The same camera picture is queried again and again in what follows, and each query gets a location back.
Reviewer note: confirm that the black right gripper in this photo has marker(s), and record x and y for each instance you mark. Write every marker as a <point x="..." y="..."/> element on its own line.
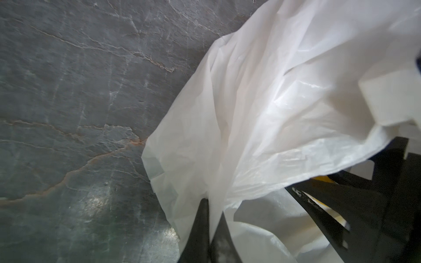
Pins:
<point x="363" y="224"/>

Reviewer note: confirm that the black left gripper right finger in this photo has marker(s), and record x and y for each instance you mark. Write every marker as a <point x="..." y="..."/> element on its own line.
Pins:
<point x="222" y="248"/>

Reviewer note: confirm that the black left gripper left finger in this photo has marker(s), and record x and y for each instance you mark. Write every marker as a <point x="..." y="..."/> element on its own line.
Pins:
<point x="197" y="247"/>

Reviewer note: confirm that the yellow fake banana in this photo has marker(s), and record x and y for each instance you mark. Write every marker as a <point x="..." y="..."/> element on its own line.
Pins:
<point x="324" y="179"/>

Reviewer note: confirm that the white plastic bag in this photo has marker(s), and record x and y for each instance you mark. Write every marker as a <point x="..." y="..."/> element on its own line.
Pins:
<point x="302" y="89"/>

